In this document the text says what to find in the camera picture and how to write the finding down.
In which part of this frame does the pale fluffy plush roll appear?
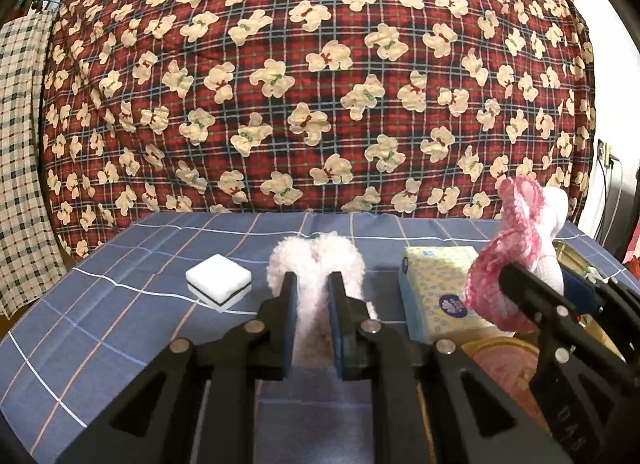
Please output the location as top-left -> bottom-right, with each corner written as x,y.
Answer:
266,231 -> 378,370

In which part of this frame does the pink white knitted item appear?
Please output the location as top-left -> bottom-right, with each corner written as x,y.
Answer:
464,175 -> 570,334

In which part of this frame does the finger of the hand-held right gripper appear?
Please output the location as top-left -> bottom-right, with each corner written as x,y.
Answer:
499,261 -> 576,334
560,267 -> 618,316

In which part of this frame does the gold rimmed container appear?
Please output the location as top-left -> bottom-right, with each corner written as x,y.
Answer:
550,239 -> 628,295

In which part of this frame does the dark cable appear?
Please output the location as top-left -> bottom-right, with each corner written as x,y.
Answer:
595,157 -> 626,245

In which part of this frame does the red bear printed blanket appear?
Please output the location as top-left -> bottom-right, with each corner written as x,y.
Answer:
39,0 -> 598,265

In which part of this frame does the pale patterned tissue box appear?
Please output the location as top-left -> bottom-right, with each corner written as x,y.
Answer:
399,245 -> 501,345

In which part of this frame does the white sponge block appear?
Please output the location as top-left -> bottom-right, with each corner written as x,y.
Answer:
185,253 -> 252,314

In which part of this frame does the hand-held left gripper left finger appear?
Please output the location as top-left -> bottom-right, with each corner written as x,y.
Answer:
55,271 -> 301,464

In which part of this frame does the gold round tin pink label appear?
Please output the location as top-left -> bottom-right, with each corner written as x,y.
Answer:
460,335 -> 556,440

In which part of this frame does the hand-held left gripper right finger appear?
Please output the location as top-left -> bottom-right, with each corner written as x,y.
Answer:
327,271 -> 576,464

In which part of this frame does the blue plaid tablecloth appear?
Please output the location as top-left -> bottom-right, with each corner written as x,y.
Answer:
0,211 -> 626,464

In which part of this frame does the checked cloth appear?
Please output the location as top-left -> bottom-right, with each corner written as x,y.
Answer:
0,12 -> 68,317

